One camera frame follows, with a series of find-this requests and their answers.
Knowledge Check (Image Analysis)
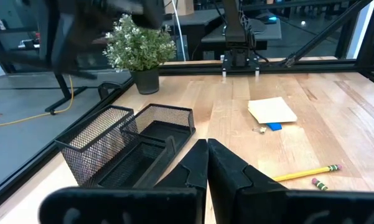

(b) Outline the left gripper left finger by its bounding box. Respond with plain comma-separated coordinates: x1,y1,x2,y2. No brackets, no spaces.
39,138,210,224

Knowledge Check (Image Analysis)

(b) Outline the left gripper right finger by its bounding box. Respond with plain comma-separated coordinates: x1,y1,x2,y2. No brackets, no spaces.
207,138,374,224

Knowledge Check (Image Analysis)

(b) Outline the yellow pencil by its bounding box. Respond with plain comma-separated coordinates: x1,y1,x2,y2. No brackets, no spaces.
271,164,344,183
311,177,330,192

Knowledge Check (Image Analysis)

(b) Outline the blue eraser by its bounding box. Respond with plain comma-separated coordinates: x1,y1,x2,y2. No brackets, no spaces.
266,122,283,132

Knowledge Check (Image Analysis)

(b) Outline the yellow sticky note pad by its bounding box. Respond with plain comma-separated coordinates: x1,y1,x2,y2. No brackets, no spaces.
247,96,299,125

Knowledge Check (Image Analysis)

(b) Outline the black mesh desk organizer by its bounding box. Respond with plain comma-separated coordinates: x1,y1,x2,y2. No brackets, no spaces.
54,103,197,189

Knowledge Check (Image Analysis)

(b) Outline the bushy plant in black pot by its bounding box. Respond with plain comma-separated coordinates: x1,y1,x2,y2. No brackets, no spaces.
102,14,177,95

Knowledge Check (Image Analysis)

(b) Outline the black floor stand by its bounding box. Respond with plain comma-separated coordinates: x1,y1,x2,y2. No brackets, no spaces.
37,0,98,114

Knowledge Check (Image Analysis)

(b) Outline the white cable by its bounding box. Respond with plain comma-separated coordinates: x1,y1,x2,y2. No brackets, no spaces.
171,0,188,62

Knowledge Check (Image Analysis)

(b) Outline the yellow power cable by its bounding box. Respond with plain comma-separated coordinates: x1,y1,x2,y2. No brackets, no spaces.
0,75,75,129

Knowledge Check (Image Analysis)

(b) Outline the black aluminium table frame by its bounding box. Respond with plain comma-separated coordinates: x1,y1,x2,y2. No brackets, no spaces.
0,0,374,215

